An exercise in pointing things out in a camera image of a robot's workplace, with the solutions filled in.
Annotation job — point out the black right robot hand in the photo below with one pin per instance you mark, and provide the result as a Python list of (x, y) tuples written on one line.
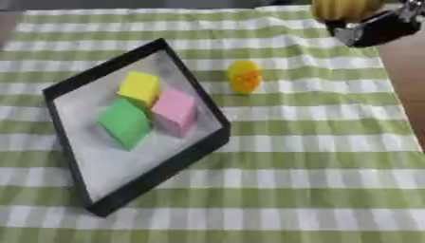
[(382, 30)]

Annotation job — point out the yellow ribbed toy fruit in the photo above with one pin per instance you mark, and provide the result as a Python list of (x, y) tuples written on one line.
[(344, 9)]

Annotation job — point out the black box with white inside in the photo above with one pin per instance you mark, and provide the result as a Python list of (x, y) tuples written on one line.
[(110, 164)]

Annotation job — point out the yellow orange toy fruit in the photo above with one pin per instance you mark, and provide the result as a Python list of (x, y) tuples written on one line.
[(243, 77)]

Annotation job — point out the pink cube block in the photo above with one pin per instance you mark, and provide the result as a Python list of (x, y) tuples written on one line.
[(176, 110)]

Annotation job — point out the yellow cube block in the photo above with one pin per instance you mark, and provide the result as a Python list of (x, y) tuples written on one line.
[(139, 87)]

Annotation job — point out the green cube block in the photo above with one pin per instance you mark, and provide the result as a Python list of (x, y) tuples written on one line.
[(125, 122)]

